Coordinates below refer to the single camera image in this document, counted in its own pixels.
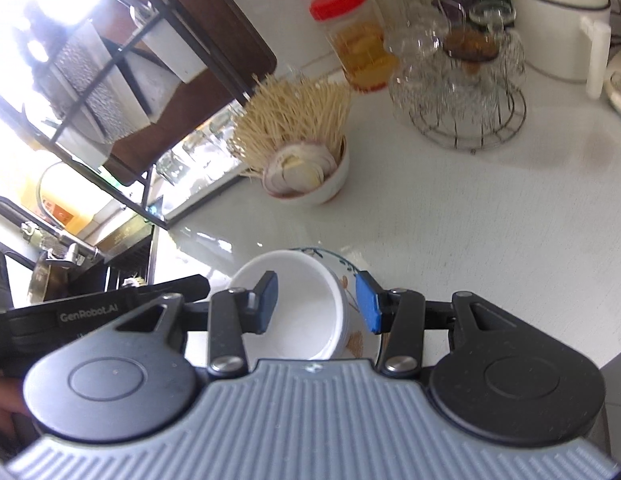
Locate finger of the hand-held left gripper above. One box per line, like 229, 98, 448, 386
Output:
134, 273, 212, 307

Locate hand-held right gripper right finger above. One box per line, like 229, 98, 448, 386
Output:
355, 270, 509, 378

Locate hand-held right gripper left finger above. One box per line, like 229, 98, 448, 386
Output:
115, 270, 280, 378

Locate plain white bowl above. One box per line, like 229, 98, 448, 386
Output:
230, 250, 354, 361

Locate deer pattern plate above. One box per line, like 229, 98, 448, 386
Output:
285, 246, 386, 361

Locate person's left hand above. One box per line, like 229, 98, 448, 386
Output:
0, 378, 38, 443

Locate dark tall faucet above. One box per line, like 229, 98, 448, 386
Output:
0, 195, 98, 268

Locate black dish rack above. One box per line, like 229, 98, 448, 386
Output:
0, 0, 258, 226

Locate clear glass tumbler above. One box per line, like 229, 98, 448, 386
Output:
183, 127, 216, 171
155, 150, 188, 186
208, 107, 241, 151

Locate orange detergent bottle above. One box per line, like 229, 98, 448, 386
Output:
40, 180, 111, 236

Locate white bowl with red base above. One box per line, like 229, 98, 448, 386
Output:
262, 132, 351, 206

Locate garlic bulbs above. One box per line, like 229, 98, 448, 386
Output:
265, 142, 337, 196

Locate bundle of dry noodles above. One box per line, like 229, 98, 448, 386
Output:
229, 74, 352, 181

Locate white silver patterned board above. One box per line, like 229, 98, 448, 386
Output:
20, 20, 156, 161

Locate cluster of clear glass cups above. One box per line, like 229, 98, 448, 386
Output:
388, 0, 527, 126

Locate white utensil holder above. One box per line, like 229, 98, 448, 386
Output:
133, 5, 208, 83

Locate dark wooden cutting board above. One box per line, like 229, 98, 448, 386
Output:
90, 0, 277, 176

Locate brown dish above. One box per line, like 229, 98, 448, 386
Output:
442, 25, 501, 63

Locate white electric pot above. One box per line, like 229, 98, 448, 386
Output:
505, 0, 614, 100

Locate metal wire cup rack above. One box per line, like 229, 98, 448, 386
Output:
408, 87, 527, 155

